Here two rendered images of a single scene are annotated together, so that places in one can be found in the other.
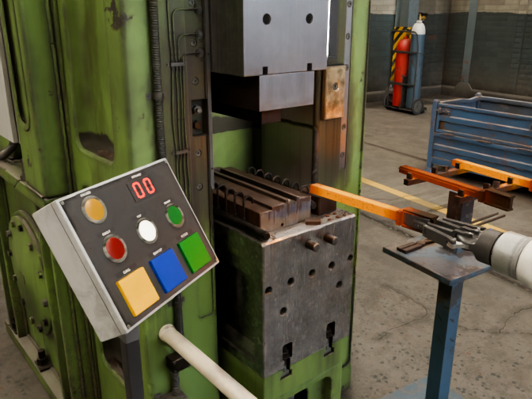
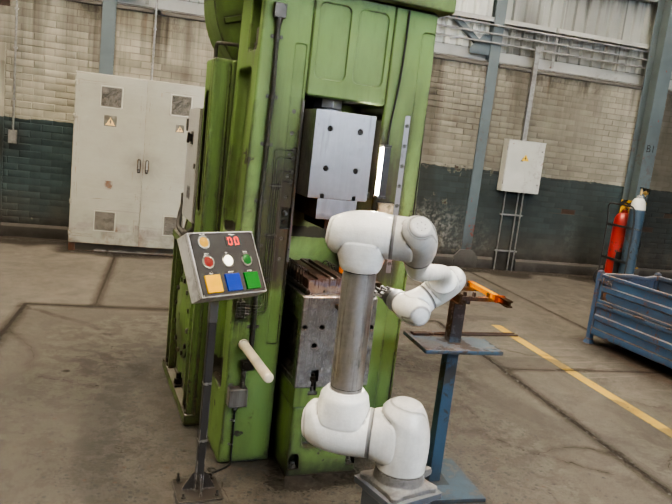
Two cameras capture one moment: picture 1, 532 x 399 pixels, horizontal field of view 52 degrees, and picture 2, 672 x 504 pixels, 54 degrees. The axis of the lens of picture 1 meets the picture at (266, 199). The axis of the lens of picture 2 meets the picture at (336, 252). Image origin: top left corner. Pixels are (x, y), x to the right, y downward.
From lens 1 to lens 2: 1.70 m
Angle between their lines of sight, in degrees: 19
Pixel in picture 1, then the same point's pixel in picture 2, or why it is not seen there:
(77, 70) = (230, 184)
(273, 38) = (329, 179)
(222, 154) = (315, 252)
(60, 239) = (185, 251)
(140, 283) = (215, 280)
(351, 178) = (397, 282)
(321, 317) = not seen: hidden behind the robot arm
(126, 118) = (241, 210)
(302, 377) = not seen: hidden behind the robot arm
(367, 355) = not seen: hidden behind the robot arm
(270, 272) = (307, 316)
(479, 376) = (492, 470)
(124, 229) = (216, 255)
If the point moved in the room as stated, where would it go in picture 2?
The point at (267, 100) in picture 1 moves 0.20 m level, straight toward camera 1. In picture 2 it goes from (321, 213) to (306, 216)
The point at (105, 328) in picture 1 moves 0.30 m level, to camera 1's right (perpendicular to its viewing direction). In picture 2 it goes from (194, 296) to (263, 309)
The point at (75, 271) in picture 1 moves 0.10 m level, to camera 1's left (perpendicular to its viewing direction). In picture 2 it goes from (188, 267) to (166, 263)
